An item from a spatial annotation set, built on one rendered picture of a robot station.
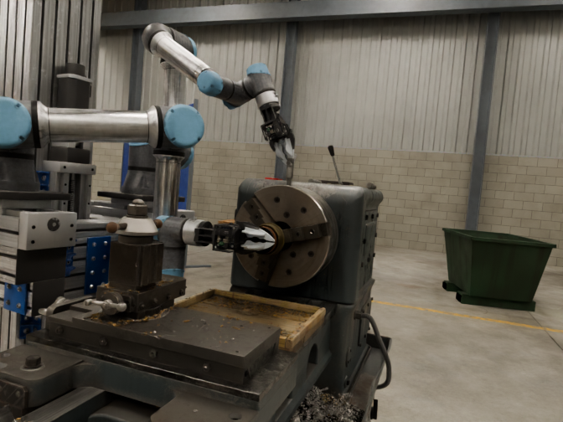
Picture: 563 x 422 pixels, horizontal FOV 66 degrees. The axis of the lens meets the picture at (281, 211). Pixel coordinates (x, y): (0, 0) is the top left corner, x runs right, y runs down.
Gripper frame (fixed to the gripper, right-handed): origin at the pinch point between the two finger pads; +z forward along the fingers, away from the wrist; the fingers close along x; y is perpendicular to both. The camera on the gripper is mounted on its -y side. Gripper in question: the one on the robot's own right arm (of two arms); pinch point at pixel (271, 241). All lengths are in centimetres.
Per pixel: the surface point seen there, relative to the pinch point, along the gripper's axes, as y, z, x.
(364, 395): -40, 23, -54
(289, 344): 20.9, 14.5, -18.8
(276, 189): -14.9, -5.5, 13.9
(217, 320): 36.6, 5.1, -11.2
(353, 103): -1003, -207, 247
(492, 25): -990, 99, 422
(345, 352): -33, 17, -38
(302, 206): -15.1, 2.9, 9.6
